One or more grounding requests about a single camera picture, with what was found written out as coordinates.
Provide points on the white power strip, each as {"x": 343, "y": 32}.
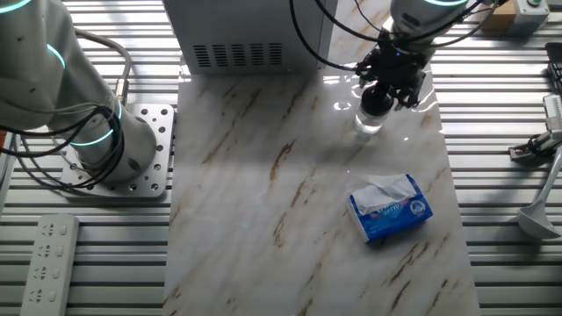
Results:
{"x": 48, "y": 263}

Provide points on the blue tissue pack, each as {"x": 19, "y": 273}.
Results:
{"x": 395, "y": 219}

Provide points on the small metal angle bracket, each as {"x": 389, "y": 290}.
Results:
{"x": 520, "y": 153}

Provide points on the silver depth camera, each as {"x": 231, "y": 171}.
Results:
{"x": 554, "y": 112}

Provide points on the clear glass jar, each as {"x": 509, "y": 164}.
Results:
{"x": 369, "y": 124}

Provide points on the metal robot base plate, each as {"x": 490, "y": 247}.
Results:
{"x": 162, "y": 131}

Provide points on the small cardboard box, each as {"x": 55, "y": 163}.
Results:
{"x": 502, "y": 19}

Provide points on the black jar lid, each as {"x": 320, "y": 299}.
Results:
{"x": 375, "y": 103}

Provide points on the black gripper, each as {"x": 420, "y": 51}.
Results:
{"x": 401, "y": 66}

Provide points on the silver metal box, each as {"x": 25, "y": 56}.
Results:
{"x": 246, "y": 26}

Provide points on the white marble board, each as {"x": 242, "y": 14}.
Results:
{"x": 263, "y": 197}

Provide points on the grey emergency stop box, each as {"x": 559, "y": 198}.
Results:
{"x": 531, "y": 15}

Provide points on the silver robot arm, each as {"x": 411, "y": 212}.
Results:
{"x": 35, "y": 66}

